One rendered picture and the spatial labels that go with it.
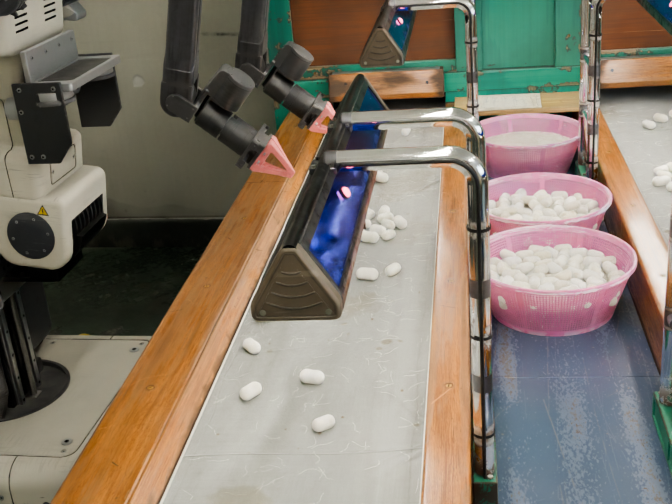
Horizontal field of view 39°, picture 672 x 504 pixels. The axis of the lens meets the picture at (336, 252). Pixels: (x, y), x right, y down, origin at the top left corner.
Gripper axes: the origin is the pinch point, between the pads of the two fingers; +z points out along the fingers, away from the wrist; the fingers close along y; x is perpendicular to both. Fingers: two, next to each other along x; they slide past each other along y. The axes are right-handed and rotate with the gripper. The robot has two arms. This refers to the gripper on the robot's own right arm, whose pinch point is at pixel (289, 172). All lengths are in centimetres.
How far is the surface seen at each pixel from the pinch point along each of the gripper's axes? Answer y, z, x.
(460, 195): 9.4, 29.9, -13.3
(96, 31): 169, -75, 67
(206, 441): -69, 7, 8
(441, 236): -10.9, 27.4, -11.3
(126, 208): 169, -31, 120
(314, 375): -56, 15, -1
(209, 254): -16.2, -3.7, 15.2
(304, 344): -44.8, 14.0, 3.0
